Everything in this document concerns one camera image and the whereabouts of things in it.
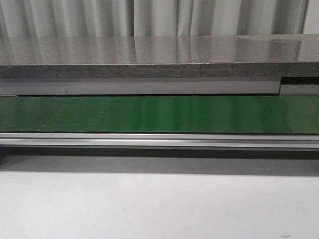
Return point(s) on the green conveyor belt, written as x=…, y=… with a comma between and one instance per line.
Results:
x=162, y=114

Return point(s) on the grey stone counter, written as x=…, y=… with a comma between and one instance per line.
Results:
x=183, y=65

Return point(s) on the white pleated curtain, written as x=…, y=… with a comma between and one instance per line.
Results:
x=99, y=18

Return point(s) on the aluminium conveyor frame rail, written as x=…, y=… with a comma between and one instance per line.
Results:
x=210, y=140

